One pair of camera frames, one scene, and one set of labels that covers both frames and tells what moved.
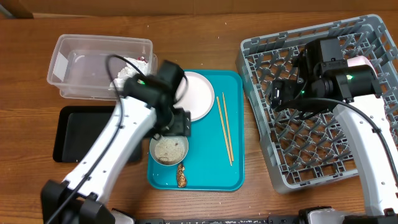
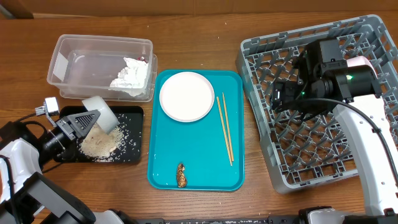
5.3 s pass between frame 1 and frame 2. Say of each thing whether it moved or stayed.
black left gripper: moved
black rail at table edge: stayed
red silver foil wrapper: stayed
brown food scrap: stayed
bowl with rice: moved
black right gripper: stayed
